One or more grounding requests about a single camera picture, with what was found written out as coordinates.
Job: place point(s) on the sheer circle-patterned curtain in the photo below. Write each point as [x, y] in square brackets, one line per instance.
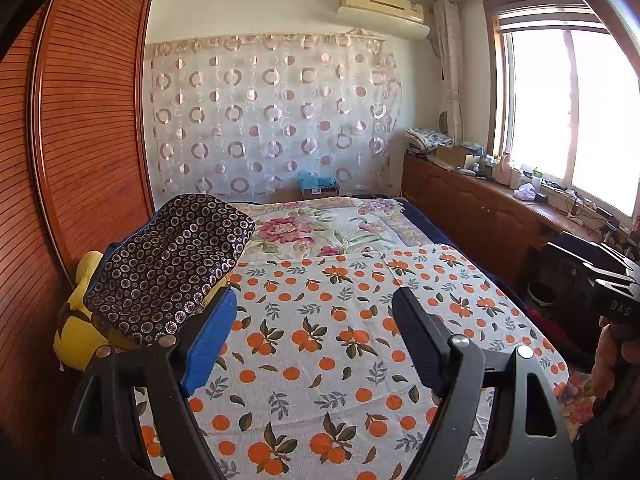
[275, 110]

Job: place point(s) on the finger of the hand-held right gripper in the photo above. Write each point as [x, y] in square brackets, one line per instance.
[575, 262]
[605, 255]

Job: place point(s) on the floral blanket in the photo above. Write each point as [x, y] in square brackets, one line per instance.
[300, 230]

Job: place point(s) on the wooden framed window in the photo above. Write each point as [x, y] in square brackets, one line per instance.
[550, 110]

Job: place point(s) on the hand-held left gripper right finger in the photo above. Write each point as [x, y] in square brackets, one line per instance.
[420, 340]

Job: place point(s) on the stack of folded cloths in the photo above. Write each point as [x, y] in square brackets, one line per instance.
[427, 140]

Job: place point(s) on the orange fruit print cloth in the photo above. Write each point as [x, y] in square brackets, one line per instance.
[325, 320]

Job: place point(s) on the navy circle-patterned shirt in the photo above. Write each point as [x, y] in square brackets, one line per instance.
[165, 270]

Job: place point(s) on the wooden sliding wardrobe door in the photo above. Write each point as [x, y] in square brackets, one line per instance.
[75, 135]

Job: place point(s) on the tied pale window curtain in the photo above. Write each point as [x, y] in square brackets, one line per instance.
[450, 60]

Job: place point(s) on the yellow plush toy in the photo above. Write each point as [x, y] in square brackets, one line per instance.
[75, 330]

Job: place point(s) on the person's right hand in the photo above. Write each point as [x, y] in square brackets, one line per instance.
[607, 360]

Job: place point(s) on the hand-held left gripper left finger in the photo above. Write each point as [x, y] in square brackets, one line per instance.
[210, 345]

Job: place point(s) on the white crumpled tissue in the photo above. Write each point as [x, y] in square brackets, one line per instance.
[524, 191]

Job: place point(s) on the black waste bin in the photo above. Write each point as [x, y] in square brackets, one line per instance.
[541, 294]

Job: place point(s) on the cream wall air conditioner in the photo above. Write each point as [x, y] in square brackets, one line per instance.
[380, 5]

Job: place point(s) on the brown cardboard box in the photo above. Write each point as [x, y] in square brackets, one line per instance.
[452, 156]

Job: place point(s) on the low wooden cabinet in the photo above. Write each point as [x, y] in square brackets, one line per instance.
[465, 205]

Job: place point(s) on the cardboard box with blue cloth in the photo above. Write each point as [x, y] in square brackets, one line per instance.
[317, 185]

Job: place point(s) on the pink bottle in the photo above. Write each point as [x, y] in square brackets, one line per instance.
[501, 170]

